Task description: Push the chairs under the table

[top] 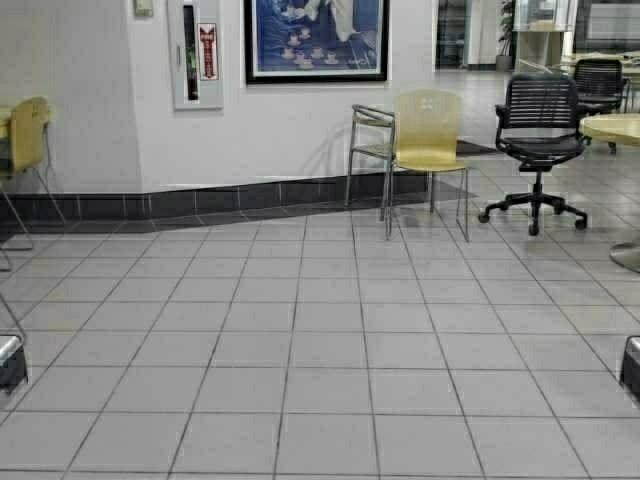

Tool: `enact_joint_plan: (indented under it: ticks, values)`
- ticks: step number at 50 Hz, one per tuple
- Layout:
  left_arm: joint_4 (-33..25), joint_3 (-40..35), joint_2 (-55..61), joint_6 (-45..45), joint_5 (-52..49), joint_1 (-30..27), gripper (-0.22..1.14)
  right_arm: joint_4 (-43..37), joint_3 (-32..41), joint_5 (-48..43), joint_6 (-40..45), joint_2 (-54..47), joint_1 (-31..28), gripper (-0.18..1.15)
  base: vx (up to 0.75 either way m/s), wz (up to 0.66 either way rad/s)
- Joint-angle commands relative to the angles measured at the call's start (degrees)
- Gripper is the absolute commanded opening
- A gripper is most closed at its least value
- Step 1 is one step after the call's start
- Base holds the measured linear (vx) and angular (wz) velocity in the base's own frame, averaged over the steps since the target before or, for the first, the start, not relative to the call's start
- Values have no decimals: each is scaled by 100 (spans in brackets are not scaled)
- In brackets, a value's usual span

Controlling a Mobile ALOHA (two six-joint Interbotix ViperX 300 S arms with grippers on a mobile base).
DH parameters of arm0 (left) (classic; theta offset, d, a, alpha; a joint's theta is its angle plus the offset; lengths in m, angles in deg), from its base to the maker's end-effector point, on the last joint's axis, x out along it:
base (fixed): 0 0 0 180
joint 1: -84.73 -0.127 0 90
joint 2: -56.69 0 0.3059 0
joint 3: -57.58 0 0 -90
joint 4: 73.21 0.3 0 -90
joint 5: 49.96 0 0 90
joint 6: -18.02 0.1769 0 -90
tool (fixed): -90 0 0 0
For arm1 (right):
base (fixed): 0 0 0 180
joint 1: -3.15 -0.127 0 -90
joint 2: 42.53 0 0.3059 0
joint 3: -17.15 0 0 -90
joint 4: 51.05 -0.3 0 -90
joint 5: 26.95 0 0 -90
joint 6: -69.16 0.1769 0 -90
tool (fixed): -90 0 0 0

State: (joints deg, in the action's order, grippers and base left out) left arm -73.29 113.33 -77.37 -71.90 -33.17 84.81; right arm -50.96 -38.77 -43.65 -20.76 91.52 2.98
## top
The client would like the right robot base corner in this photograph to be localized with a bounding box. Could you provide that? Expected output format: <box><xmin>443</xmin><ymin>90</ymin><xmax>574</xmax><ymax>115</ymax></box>
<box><xmin>619</xmin><ymin>336</ymin><xmax>640</xmax><ymax>399</ymax></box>

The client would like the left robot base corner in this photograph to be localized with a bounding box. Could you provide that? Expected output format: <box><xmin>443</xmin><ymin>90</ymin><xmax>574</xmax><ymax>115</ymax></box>
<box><xmin>0</xmin><ymin>335</ymin><xmax>28</xmax><ymax>395</ymax></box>

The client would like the grey metal armchair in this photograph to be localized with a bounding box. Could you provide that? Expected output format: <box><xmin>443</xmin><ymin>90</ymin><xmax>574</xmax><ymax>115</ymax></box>
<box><xmin>344</xmin><ymin>104</ymin><xmax>396</xmax><ymax>220</ymax></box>

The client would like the framed blue poster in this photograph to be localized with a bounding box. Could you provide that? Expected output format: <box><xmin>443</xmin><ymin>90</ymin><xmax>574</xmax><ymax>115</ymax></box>
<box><xmin>243</xmin><ymin>0</ymin><xmax>390</xmax><ymax>85</ymax></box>

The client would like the black mesh office chair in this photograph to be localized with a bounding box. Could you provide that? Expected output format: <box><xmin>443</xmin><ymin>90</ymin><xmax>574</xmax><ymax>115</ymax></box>
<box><xmin>478</xmin><ymin>73</ymin><xmax>589</xmax><ymax>236</ymax></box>

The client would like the potted plant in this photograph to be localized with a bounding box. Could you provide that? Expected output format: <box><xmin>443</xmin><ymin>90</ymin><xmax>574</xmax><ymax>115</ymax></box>
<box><xmin>496</xmin><ymin>0</ymin><xmax>515</xmax><ymax>72</ymax></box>

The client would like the round light wood table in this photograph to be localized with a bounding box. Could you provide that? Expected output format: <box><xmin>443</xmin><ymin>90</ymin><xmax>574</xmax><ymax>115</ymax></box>
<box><xmin>580</xmin><ymin>113</ymin><xmax>639</xmax><ymax>273</ymax></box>

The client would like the yellow wood chair by wall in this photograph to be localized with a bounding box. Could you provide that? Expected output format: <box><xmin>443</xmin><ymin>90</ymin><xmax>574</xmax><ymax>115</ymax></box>
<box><xmin>381</xmin><ymin>89</ymin><xmax>470</xmax><ymax>241</ymax></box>

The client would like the fire extinguisher wall cabinet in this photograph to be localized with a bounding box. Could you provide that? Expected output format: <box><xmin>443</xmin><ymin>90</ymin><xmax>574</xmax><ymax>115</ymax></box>
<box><xmin>167</xmin><ymin>0</ymin><xmax>224</xmax><ymax>110</ymax></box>

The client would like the wall thermostat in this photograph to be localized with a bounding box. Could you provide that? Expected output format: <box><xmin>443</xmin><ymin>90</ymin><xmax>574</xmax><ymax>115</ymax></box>
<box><xmin>133</xmin><ymin>0</ymin><xmax>154</xmax><ymax>18</ymax></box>

